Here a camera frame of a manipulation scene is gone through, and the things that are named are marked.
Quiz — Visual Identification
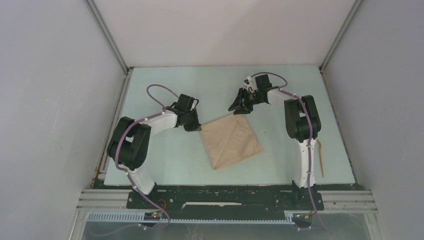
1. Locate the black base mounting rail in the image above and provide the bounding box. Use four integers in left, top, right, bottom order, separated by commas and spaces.
126, 184, 324, 221

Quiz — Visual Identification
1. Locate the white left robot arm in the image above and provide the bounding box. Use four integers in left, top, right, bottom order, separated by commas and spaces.
106, 94, 201, 208

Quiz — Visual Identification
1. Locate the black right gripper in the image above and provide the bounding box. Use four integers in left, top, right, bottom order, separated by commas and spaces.
229, 86, 265, 115

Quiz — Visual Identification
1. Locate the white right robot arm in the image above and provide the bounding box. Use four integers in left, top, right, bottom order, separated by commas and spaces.
228, 72, 322, 189

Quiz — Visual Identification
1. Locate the aluminium corner frame post right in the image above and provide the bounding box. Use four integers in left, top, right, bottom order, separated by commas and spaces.
319, 0, 364, 73

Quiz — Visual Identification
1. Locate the orange plastic fork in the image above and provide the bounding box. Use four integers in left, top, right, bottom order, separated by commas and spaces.
316, 139, 325, 178

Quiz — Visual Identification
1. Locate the beige cloth napkin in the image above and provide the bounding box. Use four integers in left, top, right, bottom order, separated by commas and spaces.
200, 115, 264, 170

